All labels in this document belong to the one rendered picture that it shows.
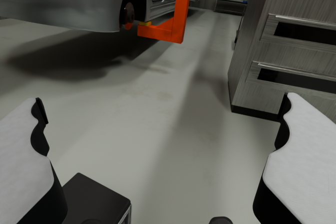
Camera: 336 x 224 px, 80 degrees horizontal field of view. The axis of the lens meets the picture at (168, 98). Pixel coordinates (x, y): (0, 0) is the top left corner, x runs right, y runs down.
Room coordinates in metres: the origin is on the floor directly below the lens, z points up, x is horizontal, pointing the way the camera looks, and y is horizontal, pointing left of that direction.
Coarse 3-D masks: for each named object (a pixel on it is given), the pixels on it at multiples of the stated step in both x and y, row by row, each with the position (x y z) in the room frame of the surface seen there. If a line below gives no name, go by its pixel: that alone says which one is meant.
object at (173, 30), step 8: (176, 0) 2.96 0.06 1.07; (184, 0) 2.94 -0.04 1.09; (176, 8) 2.96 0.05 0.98; (184, 8) 2.94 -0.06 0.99; (176, 16) 2.96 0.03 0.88; (184, 16) 2.94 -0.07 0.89; (144, 24) 3.05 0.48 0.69; (160, 24) 3.01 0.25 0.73; (168, 24) 2.99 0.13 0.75; (176, 24) 2.95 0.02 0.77; (184, 24) 3.00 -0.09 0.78; (144, 32) 3.04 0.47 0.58; (152, 32) 3.02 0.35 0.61; (160, 32) 2.99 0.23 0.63; (168, 32) 2.97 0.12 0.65; (176, 32) 2.95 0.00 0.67; (168, 40) 2.97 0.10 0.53; (176, 40) 2.95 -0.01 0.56
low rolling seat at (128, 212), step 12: (72, 180) 0.66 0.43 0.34; (84, 180) 0.67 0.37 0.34; (72, 192) 0.60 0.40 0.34; (84, 192) 0.61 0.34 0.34; (96, 192) 0.61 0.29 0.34; (108, 192) 0.62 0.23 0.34; (72, 204) 0.54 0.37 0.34; (84, 204) 0.55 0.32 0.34; (96, 204) 0.55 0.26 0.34; (108, 204) 0.56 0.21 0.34; (120, 204) 0.57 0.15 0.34; (72, 216) 0.49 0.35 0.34; (84, 216) 0.49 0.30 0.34; (96, 216) 0.50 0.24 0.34; (108, 216) 0.51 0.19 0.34; (120, 216) 0.52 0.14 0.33
